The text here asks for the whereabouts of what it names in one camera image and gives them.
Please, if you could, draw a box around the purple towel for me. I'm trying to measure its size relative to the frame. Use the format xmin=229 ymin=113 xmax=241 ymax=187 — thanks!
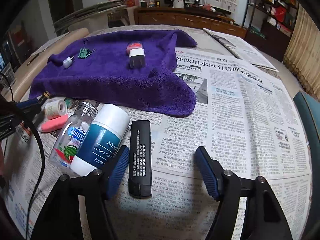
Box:
xmin=29 ymin=30 xmax=197 ymax=117

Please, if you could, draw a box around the dark door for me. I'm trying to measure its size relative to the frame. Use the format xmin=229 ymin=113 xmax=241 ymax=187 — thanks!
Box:
xmin=48 ymin=0 xmax=74 ymax=23

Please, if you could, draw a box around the pink tube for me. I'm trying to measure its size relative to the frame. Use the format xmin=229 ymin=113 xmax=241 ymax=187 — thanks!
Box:
xmin=38 ymin=114 xmax=69 ymax=133

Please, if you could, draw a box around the green binder clip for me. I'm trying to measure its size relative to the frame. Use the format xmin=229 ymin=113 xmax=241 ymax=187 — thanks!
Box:
xmin=78 ymin=39 xmax=96 ymax=59

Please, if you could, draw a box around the folded table leaning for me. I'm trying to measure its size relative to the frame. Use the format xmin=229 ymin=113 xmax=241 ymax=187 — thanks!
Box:
xmin=53 ymin=0 xmax=126 ymax=33

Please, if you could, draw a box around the black cable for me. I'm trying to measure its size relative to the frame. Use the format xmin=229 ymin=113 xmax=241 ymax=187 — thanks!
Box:
xmin=0 ymin=72 xmax=46 ymax=240

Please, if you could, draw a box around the beige curtain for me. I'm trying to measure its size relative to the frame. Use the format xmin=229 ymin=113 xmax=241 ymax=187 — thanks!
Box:
xmin=283 ymin=6 xmax=320 ymax=100

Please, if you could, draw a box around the white tape roll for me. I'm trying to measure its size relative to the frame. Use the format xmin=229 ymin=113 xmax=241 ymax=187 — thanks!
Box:
xmin=44 ymin=99 xmax=67 ymax=120

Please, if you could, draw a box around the black lighter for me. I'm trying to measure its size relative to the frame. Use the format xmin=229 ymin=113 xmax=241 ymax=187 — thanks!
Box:
xmin=129 ymin=120 xmax=152 ymax=199

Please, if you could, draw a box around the beige side table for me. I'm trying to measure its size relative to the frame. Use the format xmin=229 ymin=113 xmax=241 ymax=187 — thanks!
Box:
xmin=11 ymin=28 xmax=89 ymax=101

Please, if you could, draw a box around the dark brown lighter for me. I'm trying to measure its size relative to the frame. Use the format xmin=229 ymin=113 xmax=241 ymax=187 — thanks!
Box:
xmin=41 ymin=91 xmax=51 ymax=100

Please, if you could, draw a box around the white power adapter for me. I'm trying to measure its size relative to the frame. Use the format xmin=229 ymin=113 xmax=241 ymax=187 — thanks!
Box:
xmin=129 ymin=48 xmax=145 ymax=69

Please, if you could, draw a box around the folded newspaper far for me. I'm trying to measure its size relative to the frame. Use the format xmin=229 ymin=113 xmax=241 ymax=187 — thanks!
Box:
xmin=203 ymin=28 xmax=278 ymax=72

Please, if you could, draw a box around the dark wooden shelf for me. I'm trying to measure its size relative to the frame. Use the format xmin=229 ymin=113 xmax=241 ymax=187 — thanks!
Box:
xmin=242 ymin=0 xmax=299 ymax=61

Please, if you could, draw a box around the small white round bottle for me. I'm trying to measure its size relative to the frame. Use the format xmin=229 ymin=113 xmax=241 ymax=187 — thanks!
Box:
xmin=62 ymin=57 xmax=74 ymax=69

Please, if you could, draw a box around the black pen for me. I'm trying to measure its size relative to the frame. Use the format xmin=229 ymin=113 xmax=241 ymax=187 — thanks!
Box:
xmin=27 ymin=53 xmax=39 ymax=66

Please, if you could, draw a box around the pink small jar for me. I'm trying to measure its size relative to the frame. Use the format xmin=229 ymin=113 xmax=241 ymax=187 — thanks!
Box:
xmin=126 ymin=41 xmax=143 ymax=54

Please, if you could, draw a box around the white blue vaseline jar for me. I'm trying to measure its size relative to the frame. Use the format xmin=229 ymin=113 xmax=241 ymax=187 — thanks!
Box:
xmin=70 ymin=103 xmax=130 ymax=176

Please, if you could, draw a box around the blue cushioned chair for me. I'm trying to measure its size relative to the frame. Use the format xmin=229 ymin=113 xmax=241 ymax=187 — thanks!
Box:
xmin=292 ymin=90 xmax=320 ymax=165

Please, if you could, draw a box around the clear candy bottle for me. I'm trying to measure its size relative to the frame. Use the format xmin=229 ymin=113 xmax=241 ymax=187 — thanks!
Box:
xmin=49 ymin=101 xmax=98 ymax=169

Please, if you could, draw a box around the wooden tv cabinet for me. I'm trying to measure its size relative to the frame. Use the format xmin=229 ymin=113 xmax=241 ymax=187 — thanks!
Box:
xmin=134 ymin=7 xmax=247 ymax=38

